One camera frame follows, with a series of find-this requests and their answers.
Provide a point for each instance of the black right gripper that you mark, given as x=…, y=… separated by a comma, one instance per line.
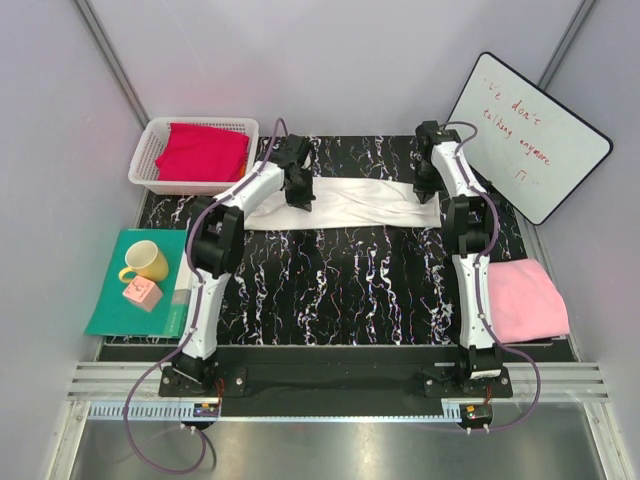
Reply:
x=425, y=191

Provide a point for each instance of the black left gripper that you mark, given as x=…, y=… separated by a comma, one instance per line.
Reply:
x=302, y=200

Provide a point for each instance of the white t shirt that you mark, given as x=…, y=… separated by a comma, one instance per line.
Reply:
x=348, y=203

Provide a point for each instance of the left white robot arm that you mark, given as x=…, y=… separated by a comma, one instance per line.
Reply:
x=215, y=246

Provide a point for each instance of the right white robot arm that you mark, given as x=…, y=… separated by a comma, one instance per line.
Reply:
x=470, y=233

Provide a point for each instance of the magenta folded t shirt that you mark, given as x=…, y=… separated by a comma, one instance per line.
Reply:
x=198, y=153

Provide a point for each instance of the white plastic laundry basket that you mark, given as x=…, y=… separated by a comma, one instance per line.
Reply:
x=154, y=139

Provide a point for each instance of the pink folded t shirt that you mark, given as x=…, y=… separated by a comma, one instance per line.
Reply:
x=525, y=304

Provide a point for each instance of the yellow mug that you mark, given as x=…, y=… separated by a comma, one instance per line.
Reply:
x=145, y=259

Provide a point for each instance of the pink paper cup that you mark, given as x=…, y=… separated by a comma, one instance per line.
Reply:
x=143, y=293

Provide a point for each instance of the teal book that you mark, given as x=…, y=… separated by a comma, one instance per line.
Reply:
x=116, y=316

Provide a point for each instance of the white whiteboard black frame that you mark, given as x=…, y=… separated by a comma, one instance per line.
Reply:
x=533, y=150

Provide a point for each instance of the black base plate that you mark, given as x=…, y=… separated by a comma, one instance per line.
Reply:
x=239, y=371

